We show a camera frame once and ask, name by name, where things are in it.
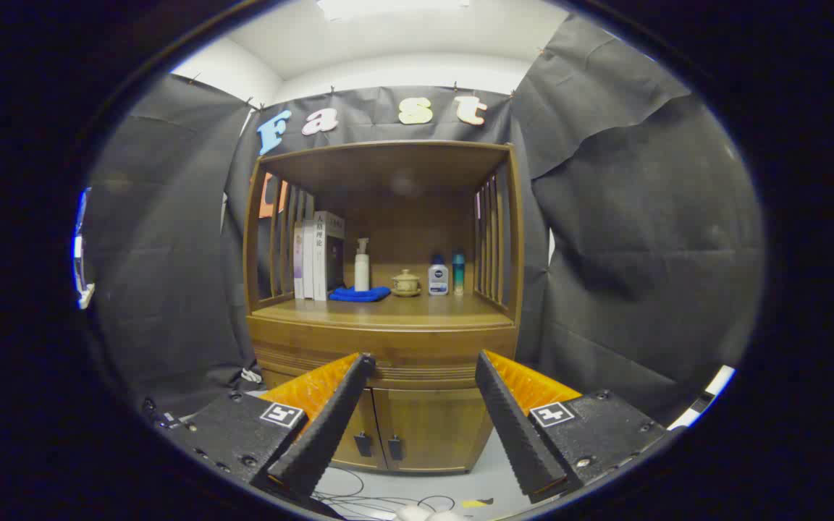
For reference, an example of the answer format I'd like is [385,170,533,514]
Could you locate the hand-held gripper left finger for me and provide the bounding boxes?
[160,352,376,501]

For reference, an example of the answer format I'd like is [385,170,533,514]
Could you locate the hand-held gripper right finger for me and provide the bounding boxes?
[475,350,684,505]

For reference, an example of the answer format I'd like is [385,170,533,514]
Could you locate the wooden drawer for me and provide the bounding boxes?
[247,316,519,388]

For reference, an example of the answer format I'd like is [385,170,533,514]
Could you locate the wooden cabinet door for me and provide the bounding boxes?
[330,389,389,471]
[372,389,496,473]

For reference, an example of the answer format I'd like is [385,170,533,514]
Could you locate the wooden countertop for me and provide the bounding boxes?
[252,292,515,330]

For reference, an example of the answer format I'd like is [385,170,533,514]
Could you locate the wooden cabinet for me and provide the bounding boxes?
[242,140,526,475]

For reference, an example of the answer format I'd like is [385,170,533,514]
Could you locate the white shoe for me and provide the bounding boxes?
[395,504,465,521]

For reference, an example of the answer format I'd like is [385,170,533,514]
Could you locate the blue folded cloth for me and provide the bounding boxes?
[329,286,392,302]

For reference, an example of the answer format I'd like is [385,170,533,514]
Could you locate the white pump bottle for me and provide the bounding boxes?
[354,237,371,292]

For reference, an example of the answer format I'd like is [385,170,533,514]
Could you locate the beige lidded teacup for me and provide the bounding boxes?
[391,269,423,297]

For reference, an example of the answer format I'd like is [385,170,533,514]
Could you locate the white blue-capped lotion bottle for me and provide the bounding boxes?
[428,254,450,296]

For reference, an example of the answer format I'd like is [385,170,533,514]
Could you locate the thin white book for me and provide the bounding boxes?
[303,219,315,300]

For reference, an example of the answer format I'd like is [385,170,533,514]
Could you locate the lavender spine book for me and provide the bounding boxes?
[292,221,305,300]

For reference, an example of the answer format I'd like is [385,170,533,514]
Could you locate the thick white dark-cover book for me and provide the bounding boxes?
[313,211,346,302]

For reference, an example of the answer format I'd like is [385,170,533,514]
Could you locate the white blue equipment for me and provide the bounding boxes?
[73,188,96,310]

